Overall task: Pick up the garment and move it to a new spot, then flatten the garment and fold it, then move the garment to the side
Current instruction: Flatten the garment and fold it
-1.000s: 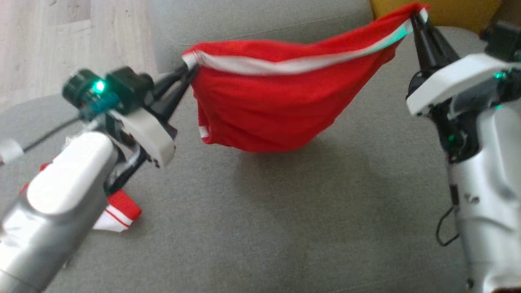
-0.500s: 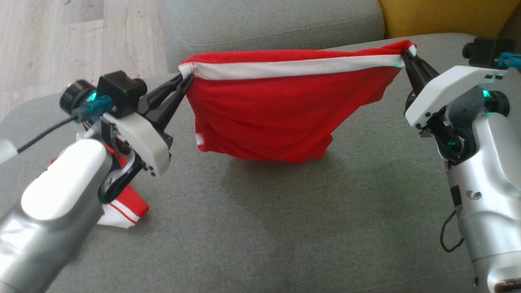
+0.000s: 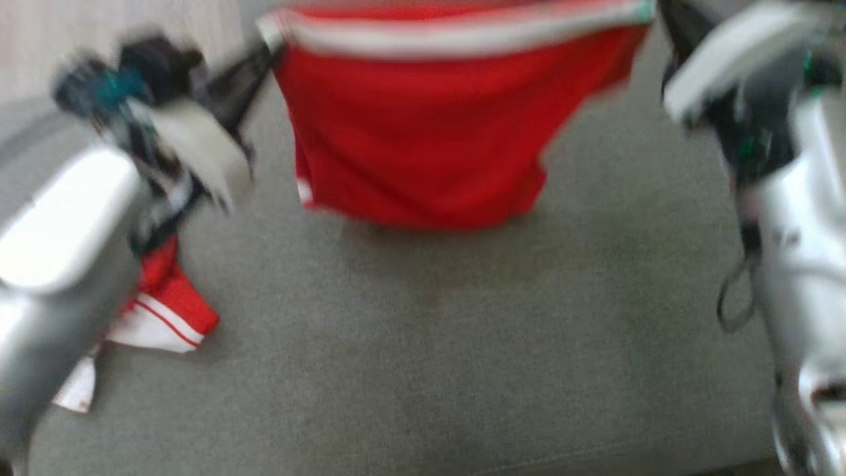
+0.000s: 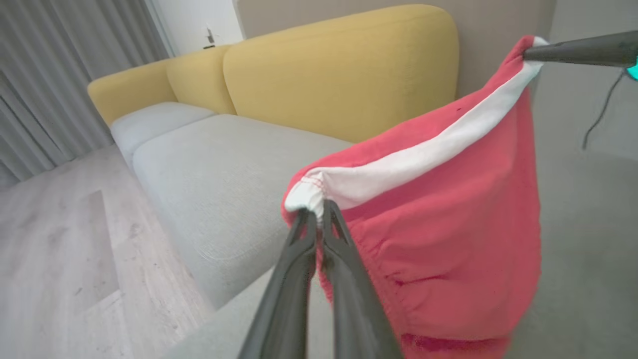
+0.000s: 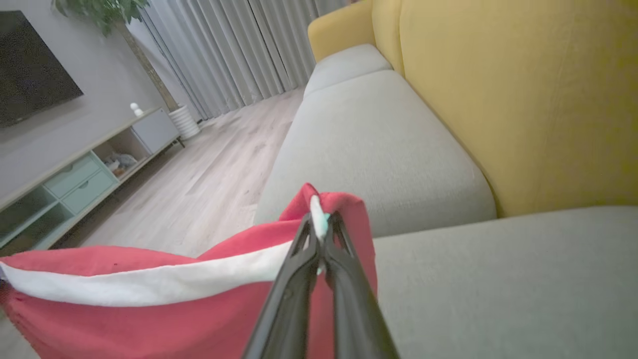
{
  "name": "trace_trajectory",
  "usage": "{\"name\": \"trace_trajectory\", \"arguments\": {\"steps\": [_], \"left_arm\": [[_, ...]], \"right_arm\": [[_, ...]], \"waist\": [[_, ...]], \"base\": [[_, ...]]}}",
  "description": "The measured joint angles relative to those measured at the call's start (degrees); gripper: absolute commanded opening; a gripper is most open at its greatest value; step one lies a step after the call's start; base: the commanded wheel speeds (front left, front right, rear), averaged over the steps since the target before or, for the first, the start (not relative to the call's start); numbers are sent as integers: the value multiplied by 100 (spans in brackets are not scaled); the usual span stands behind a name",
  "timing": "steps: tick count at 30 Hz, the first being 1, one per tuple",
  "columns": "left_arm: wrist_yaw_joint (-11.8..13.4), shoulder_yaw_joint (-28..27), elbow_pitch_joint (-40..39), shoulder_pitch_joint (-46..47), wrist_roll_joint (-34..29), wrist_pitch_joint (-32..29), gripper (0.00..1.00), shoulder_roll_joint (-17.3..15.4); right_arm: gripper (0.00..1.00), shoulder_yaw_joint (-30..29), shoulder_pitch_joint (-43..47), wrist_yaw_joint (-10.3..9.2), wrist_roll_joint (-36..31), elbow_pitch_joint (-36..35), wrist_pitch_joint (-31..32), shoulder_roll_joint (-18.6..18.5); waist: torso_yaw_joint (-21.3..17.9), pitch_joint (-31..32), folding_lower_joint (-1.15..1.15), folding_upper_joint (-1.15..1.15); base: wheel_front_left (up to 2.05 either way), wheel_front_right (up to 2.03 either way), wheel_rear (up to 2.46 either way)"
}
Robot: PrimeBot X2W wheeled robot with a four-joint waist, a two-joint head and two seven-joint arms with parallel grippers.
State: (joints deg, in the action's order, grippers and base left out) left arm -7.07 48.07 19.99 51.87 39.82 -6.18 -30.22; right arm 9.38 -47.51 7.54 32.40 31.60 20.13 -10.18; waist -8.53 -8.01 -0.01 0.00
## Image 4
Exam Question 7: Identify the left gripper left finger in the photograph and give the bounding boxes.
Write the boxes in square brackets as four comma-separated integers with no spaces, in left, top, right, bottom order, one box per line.
[239,209,319,359]

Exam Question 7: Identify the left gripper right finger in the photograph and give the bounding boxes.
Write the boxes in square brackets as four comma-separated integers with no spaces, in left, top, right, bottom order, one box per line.
[321,200,402,359]

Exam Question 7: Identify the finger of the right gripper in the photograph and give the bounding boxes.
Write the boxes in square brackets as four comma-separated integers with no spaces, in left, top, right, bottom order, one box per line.
[523,30,638,68]

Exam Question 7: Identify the grey pleated curtain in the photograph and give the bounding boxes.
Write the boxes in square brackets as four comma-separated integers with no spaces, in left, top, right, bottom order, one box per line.
[0,0,173,190]

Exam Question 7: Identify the small grey sofa seat cushion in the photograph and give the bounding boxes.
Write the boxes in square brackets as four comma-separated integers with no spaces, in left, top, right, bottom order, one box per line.
[110,102,219,168]

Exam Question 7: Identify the red shorts with white waistband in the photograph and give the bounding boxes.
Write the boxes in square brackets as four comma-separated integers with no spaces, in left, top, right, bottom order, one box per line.
[281,35,550,359]

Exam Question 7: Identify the wide grey sofa chaise cushion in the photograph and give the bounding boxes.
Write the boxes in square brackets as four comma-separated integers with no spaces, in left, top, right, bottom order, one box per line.
[164,145,638,359]

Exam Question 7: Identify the grey fabric sofa seat cushion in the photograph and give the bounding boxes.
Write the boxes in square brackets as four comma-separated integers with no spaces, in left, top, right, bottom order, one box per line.
[132,113,356,311]

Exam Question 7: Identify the small yellow sofa backrest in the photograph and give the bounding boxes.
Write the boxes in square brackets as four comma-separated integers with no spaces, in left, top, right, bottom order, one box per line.
[166,44,238,116]

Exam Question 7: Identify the yellow sofa armrest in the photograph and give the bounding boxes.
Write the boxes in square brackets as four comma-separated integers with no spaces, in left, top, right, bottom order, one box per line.
[87,59,179,127]

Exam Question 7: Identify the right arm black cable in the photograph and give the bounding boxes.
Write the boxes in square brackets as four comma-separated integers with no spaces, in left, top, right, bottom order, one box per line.
[582,69,627,151]

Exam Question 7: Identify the large yellow sofa backrest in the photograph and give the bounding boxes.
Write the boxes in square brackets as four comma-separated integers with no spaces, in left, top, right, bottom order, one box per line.
[222,4,460,144]

